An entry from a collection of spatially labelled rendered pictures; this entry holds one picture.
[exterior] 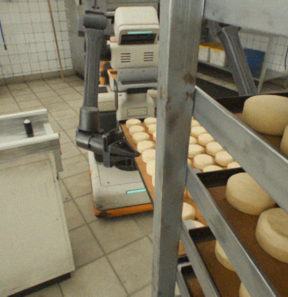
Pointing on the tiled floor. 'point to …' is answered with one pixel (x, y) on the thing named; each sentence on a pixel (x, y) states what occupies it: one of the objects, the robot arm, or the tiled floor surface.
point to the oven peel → (55, 39)
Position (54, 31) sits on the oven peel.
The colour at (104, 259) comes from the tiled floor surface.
